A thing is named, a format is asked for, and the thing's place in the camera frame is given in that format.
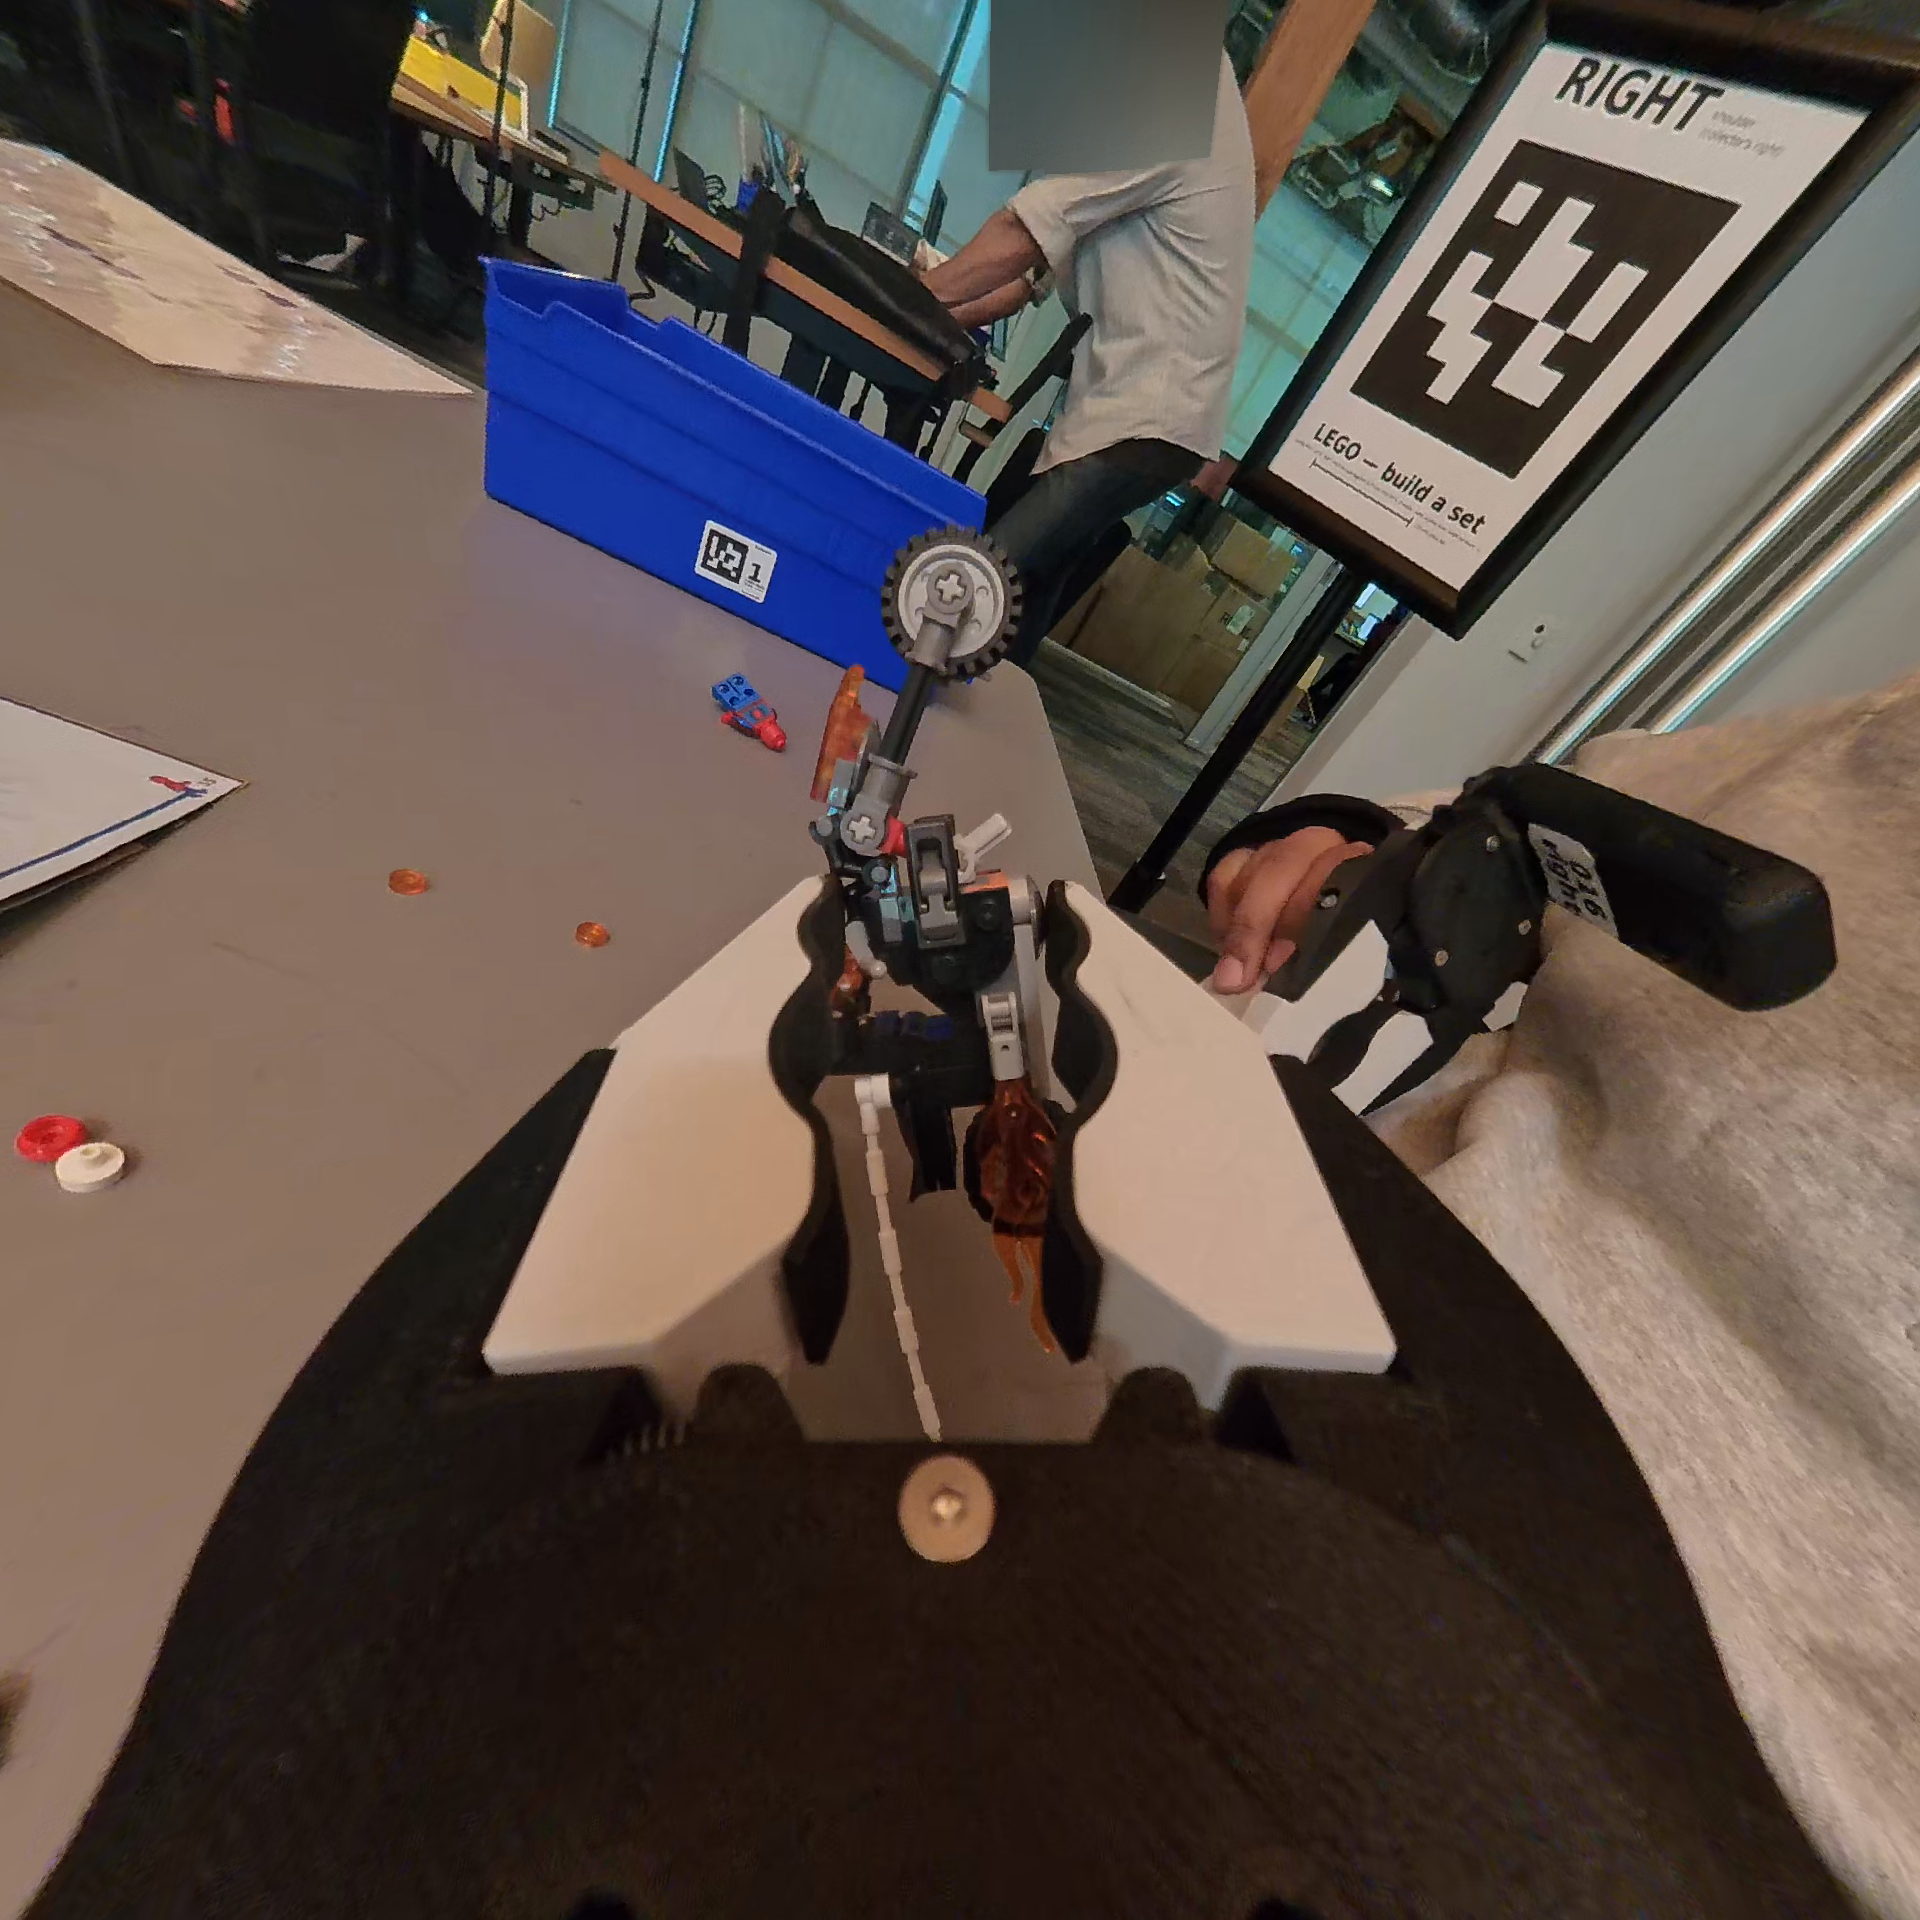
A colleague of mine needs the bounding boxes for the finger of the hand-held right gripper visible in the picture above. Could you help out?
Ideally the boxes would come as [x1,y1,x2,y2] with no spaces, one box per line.
[1249,920,1415,1056]
[1316,995,1469,1117]

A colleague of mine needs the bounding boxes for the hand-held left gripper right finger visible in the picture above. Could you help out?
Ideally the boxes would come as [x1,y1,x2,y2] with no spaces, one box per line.
[1035,873,1402,1441]

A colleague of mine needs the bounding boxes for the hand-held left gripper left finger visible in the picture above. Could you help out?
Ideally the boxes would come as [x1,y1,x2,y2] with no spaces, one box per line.
[480,873,858,1420]

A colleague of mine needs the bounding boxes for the lego motorcycle model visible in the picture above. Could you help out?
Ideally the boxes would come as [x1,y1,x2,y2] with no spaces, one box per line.
[807,525,1077,1444]

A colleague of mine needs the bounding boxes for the lego instruction booklet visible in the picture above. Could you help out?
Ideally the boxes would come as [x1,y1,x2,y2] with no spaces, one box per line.
[0,697,249,917]

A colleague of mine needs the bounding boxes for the person's right hand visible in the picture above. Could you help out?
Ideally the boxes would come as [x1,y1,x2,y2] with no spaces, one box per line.
[1200,833,1376,998]

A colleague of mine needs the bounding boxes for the silver metal rails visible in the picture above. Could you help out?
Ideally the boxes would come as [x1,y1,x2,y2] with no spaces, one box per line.
[1529,353,1920,769]

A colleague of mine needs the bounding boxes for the framed tag sign on stand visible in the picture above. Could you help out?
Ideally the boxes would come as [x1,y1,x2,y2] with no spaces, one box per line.
[1112,0,1920,910]

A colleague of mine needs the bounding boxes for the blue plastic bin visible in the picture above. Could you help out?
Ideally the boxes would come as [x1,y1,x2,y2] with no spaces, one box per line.
[480,257,995,677]

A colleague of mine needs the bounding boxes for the black bag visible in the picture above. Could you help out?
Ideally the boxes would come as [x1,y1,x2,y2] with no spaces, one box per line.
[765,202,993,369]

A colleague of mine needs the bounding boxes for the wooden background desk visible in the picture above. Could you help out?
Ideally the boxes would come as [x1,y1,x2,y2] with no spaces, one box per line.
[597,146,1020,429]

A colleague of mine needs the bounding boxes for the printed paper sheet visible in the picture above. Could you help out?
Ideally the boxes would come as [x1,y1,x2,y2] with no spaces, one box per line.
[0,137,475,401]

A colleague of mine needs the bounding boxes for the wooden post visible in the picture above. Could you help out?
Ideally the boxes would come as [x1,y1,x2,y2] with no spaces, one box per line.
[1242,0,1379,213]

